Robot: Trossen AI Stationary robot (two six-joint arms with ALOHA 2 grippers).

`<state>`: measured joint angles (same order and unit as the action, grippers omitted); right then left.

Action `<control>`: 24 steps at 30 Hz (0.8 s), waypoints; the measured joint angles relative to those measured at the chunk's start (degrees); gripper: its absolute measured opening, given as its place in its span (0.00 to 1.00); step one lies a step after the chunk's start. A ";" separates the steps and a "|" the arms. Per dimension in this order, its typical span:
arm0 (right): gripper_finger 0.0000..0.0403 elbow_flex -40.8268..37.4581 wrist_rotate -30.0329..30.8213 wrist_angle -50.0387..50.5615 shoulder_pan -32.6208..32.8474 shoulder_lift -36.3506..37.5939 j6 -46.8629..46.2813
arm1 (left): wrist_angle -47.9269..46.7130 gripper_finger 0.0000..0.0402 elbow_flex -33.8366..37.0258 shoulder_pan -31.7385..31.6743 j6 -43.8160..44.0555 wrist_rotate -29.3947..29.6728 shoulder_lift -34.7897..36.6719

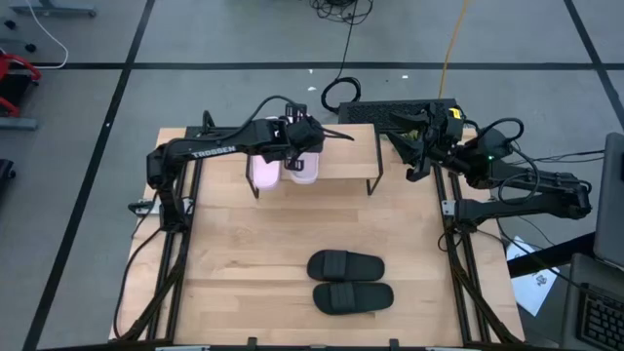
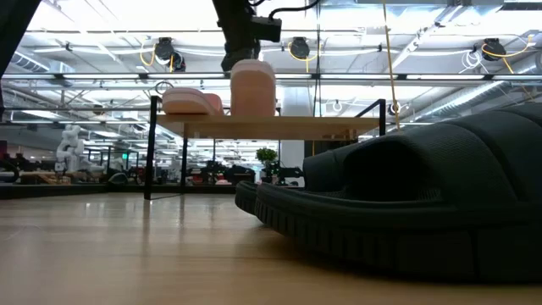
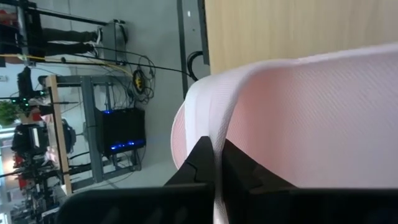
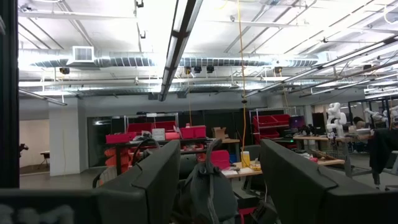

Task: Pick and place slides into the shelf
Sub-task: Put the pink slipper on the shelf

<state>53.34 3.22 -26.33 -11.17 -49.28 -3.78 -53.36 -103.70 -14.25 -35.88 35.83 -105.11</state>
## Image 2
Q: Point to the white humanoid robot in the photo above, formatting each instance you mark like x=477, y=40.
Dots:
x=71, y=148

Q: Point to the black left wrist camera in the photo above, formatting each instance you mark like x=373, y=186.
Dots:
x=267, y=29

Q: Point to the tall green potted plant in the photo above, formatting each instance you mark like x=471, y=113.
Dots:
x=267, y=155

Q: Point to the long ceiling light bar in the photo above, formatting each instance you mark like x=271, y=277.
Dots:
x=106, y=76

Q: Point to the wooden shelf rack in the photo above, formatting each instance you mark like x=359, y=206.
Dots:
x=271, y=127

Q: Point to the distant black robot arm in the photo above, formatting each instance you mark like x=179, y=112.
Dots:
x=292, y=171

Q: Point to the pink slide sandal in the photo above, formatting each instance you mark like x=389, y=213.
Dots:
x=186, y=101
x=253, y=89

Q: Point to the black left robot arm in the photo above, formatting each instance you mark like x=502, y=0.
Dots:
x=12, y=21

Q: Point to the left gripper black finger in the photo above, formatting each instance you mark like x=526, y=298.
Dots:
x=237, y=57

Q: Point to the black slide sandal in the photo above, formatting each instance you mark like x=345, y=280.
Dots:
x=322, y=173
x=423, y=212

